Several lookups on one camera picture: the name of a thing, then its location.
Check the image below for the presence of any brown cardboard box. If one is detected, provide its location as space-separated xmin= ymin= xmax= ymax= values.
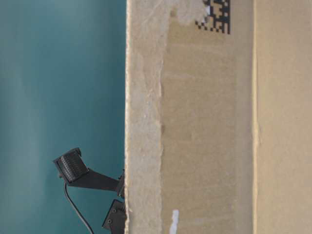
xmin=125 ymin=0 xmax=312 ymax=234

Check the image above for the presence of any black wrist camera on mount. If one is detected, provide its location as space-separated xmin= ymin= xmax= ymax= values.
xmin=53 ymin=148 xmax=125 ymax=198

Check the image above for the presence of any black camera cable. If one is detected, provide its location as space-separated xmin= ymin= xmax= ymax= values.
xmin=63 ymin=182 xmax=95 ymax=234

